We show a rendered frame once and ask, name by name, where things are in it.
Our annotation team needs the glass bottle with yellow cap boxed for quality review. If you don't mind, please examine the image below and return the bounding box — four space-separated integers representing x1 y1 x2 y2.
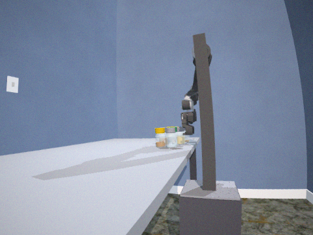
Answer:
155 128 166 147

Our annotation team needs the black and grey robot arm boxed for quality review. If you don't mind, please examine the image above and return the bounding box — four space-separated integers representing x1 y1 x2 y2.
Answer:
181 45 212 111

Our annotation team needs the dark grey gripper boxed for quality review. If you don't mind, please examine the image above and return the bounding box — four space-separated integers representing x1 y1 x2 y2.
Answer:
181 101 197 135

